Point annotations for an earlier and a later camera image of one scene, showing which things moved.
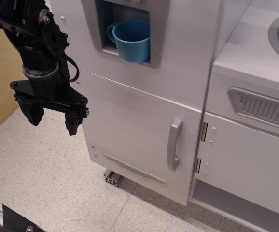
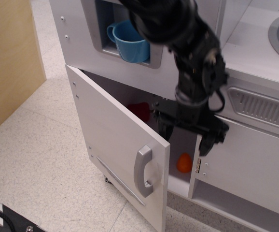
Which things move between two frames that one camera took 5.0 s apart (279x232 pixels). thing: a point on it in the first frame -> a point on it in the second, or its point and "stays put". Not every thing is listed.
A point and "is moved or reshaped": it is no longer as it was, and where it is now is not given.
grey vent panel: [273, 110] stays put
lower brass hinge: [198, 165] stays put
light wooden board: [3, 66] stays put
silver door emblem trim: [132, 168] -> [118, 179]
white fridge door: [149, 138] is moved or reshaped
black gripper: [48, 86] -> [199, 118]
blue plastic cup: [132, 37] stays put
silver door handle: [174, 135] -> [144, 155]
